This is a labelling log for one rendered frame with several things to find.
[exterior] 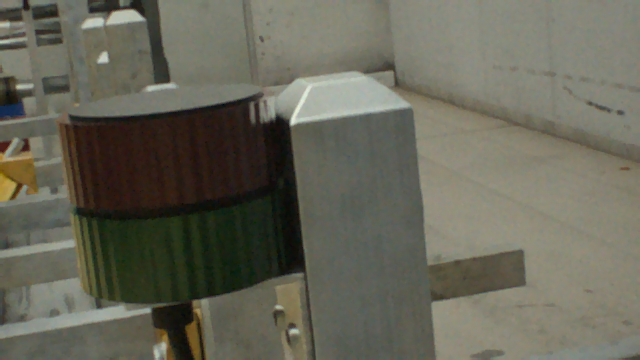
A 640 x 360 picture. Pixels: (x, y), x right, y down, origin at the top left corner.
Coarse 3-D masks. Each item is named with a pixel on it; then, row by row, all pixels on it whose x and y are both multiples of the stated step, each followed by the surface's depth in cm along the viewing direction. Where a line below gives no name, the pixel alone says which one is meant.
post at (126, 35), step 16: (112, 16) 105; (128, 16) 106; (112, 32) 105; (128, 32) 105; (144, 32) 106; (112, 48) 105; (128, 48) 106; (144, 48) 106; (112, 64) 105; (128, 64) 106; (144, 64) 106; (112, 80) 107; (128, 80) 106; (144, 80) 106
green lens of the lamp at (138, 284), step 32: (96, 224) 32; (128, 224) 31; (160, 224) 31; (192, 224) 31; (224, 224) 32; (256, 224) 32; (288, 224) 34; (96, 256) 32; (128, 256) 32; (160, 256) 31; (192, 256) 32; (224, 256) 32; (256, 256) 32; (288, 256) 34; (96, 288) 33; (128, 288) 32; (160, 288) 32; (192, 288) 32; (224, 288) 32
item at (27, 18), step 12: (24, 12) 275; (252, 12) 286; (24, 24) 275; (252, 24) 287; (252, 36) 288; (36, 48) 276; (252, 48) 288; (36, 60) 277; (252, 60) 288; (36, 72) 278; (252, 72) 289; (36, 84) 278; (36, 96) 278; (48, 144) 281
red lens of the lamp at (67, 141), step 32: (64, 128) 32; (96, 128) 31; (128, 128) 31; (160, 128) 31; (192, 128) 31; (224, 128) 31; (256, 128) 32; (64, 160) 33; (96, 160) 31; (128, 160) 31; (160, 160) 31; (192, 160) 31; (224, 160) 31; (256, 160) 32; (96, 192) 32; (128, 192) 31; (160, 192) 31; (192, 192) 31; (224, 192) 32
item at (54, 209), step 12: (0, 204) 135; (12, 204) 135; (24, 204) 135; (36, 204) 135; (48, 204) 135; (60, 204) 136; (0, 216) 134; (12, 216) 135; (24, 216) 135; (36, 216) 135; (48, 216) 135; (60, 216) 136; (0, 228) 134; (12, 228) 135; (24, 228) 135
